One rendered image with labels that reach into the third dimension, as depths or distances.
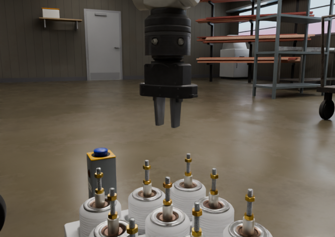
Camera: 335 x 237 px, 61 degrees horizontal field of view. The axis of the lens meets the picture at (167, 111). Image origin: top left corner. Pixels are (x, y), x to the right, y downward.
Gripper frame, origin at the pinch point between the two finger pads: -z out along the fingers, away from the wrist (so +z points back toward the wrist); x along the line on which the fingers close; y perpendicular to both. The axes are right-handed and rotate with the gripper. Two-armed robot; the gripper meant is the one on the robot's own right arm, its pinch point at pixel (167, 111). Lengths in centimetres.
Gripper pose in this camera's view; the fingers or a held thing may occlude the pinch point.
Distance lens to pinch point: 57.0
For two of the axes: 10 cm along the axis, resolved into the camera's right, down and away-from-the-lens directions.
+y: -5.2, 1.5, -8.4
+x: -8.5, -0.9, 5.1
